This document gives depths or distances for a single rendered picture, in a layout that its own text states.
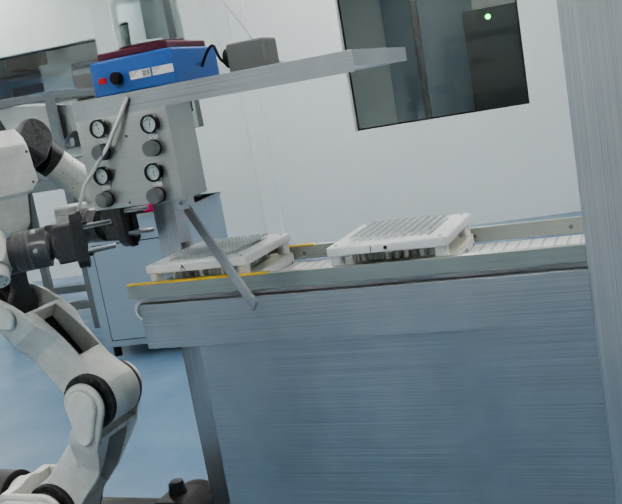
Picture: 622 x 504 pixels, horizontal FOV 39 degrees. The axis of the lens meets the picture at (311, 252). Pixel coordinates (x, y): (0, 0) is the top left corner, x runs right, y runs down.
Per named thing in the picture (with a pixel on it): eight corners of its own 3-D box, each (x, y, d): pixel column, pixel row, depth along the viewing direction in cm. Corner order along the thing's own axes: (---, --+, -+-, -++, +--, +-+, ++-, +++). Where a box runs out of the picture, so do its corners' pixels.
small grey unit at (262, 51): (222, 75, 178) (216, 46, 177) (236, 74, 184) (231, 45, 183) (267, 67, 174) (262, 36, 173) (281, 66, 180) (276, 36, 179)
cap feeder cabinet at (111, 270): (104, 359, 476) (74, 223, 463) (146, 329, 530) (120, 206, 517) (212, 348, 460) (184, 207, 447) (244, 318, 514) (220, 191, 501)
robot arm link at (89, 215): (137, 191, 216) (102, 196, 222) (111, 199, 208) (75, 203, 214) (148, 241, 218) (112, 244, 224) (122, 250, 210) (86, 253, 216)
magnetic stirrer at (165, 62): (91, 99, 183) (82, 56, 181) (145, 93, 202) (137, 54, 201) (173, 83, 175) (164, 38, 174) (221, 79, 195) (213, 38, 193)
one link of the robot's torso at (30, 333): (92, 445, 212) (-44, 323, 219) (131, 417, 228) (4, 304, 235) (120, 403, 206) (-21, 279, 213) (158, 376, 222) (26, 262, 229)
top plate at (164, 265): (291, 240, 204) (289, 231, 203) (246, 265, 181) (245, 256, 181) (199, 250, 213) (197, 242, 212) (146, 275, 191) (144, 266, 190)
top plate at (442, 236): (327, 258, 174) (325, 248, 174) (363, 232, 197) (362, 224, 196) (447, 246, 165) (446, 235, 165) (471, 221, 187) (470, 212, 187)
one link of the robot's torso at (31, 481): (2, 539, 229) (-10, 492, 227) (50, 502, 247) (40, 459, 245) (66, 542, 221) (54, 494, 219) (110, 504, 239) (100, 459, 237)
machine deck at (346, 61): (74, 122, 182) (70, 103, 181) (166, 108, 216) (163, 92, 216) (354, 71, 158) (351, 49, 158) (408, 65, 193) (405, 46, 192)
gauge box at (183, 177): (94, 211, 185) (73, 117, 182) (121, 202, 195) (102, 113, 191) (183, 199, 177) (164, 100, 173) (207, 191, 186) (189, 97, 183)
